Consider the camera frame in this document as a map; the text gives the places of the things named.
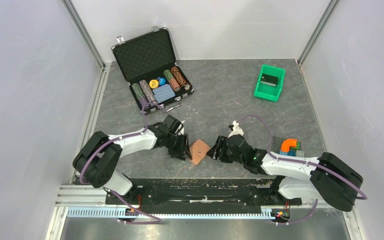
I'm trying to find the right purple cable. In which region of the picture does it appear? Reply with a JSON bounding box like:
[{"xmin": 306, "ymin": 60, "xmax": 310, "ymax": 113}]
[{"xmin": 236, "ymin": 114, "xmax": 368, "ymax": 226}]

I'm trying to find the blue playing card deck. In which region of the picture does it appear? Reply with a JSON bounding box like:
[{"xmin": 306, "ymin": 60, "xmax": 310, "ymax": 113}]
[{"xmin": 153, "ymin": 84, "xmax": 176, "ymax": 104}]

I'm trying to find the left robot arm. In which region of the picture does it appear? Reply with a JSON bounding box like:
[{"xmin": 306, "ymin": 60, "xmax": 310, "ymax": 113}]
[{"xmin": 72, "ymin": 115, "xmax": 192, "ymax": 204}]

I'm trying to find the purple cable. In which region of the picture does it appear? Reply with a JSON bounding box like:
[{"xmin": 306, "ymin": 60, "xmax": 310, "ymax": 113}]
[
  {"xmin": 79, "ymin": 100, "xmax": 166, "ymax": 226},
  {"xmin": 236, "ymin": 114, "xmax": 368, "ymax": 226}
]

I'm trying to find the blue dealer button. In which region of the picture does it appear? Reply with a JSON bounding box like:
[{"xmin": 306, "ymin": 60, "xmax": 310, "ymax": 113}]
[{"xmin": 157, "ymin": 77, "xmax": 166, "ymax": 86}]

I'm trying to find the colourful toy block set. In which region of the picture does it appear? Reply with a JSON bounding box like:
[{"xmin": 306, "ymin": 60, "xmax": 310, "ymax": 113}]
[{"xmin": 271, "ymin": 136, "xmax": 305, "ymax": 157}]

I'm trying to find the green plastic bin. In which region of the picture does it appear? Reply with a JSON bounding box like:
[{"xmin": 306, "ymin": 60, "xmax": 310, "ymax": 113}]
[{"xmin": 253, "ymin": 64, "xmax": 286, "ymax": 102}]

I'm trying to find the purple poker chip row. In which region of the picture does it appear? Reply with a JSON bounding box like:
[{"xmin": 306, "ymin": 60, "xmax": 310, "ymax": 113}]
[{"xmin": 139, "ymin": 79, "xmax": 158, "ymax": 105}]

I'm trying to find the tan leather card holder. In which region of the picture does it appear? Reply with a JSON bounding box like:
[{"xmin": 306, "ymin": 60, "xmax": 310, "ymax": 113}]
[{"xmin": 190, "ymin": 139, "xmax": 211, "ymax": 165}]

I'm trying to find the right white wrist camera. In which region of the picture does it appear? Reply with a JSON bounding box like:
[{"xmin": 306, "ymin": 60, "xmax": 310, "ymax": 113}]
[{"xmin": 228, "ymin": 120, "xmax": 244, "ymax": 138}]

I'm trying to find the black card in bin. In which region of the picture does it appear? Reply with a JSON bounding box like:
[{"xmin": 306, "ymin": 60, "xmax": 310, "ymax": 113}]
[{"xmin": 260, "ymin": 74, "xmax": 279, "ymax": 87}]

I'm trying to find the green red chip row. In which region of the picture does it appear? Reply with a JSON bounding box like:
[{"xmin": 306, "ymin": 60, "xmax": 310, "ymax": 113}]
[{"xmin": 163, "ymin": 69, "xmax": 181, "ymax": 92}]

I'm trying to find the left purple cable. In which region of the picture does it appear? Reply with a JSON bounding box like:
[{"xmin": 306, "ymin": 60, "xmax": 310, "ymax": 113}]
[{"xmin": 79, "ymin": 100, "xmax": 166, "ymax": 226}]

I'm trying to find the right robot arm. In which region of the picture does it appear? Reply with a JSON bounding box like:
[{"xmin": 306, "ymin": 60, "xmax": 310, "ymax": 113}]
[{"xmin": 207, "ymin": 134, "xmax": 367, "ymax": 212}]

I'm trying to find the green poker chip row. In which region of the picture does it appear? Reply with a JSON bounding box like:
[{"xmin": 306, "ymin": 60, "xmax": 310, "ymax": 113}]
[{"xmin": 131, "ymin": 83, "xmax": 148, "ymax": 103}]

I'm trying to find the black poker chip case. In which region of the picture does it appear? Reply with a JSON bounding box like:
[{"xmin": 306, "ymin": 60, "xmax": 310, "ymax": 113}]
[{"xmin": 111, "ymin": 27, "xmax": 195, "ymax": 115}]

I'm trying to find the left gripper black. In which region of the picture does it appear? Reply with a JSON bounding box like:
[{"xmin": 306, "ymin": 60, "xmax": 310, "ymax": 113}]
[{"xmin": 165, "ymin": 132, "xmax": 193, "ymax": 161}]

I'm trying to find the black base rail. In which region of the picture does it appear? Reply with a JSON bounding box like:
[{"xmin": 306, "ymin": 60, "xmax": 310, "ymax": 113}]
[{"xmin": 124, "ymin": 177, "xmax": 302, "ymax": 218}]

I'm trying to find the yellow dealer button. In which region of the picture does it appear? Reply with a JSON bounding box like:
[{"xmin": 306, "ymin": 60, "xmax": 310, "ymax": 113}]
[{"xmin": 148, "ymin": 79, "xmax": 160, "ymax": 89}]

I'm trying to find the orange brown chip row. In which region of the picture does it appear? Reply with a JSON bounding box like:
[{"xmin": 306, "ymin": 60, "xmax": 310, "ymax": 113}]
[{"xmin": 170, "ymin": 66, "xmax": 191, "ymax": 91}]

